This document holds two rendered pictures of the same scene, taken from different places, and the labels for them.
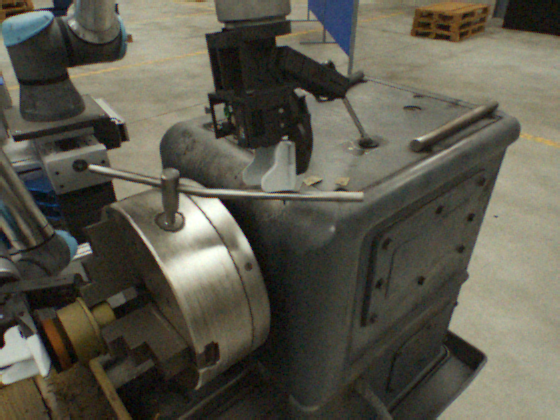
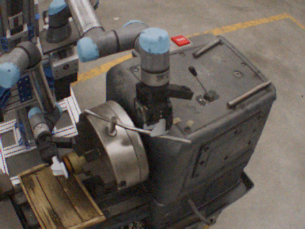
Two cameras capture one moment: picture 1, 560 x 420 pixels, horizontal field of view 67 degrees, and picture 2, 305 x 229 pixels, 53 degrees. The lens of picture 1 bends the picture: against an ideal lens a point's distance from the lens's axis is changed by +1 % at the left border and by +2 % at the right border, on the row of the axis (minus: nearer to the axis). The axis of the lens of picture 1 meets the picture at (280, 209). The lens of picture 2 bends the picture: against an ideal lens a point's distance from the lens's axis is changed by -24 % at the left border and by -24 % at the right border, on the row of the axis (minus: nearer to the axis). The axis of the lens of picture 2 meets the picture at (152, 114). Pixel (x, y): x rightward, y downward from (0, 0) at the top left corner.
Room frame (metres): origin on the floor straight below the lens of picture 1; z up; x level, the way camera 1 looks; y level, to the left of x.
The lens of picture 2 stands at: (-0.29, -0.04, 2.19)
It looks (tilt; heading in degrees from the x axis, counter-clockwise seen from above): 48 degrees down; 5
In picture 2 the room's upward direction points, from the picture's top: 6 degrees clockwise
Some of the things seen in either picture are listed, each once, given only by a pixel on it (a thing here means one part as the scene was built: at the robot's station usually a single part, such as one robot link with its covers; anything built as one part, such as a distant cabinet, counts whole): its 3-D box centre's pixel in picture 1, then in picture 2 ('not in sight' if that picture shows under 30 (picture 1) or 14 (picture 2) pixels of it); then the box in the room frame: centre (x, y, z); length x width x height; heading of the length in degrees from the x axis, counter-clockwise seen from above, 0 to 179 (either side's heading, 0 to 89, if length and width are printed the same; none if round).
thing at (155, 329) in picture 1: (158, 343); (102, 175); (0.38, 0.17, 1.08); 0.12 x 0.11 x 0.05; 41
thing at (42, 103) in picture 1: (48, 92); (58, 27); (1.06, 0.59, 1.21); 0.15 x 0.15 x 0.10
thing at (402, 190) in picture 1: (334, 202); (195, 110); (0.78, -0.12, 1.06); 0.59 x 0.48 x 0.39; 131
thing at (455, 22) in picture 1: (450, 20); not in sight; (8.08, -3.02, 0.22); 1.25 x 0.86 x 0.44; 135
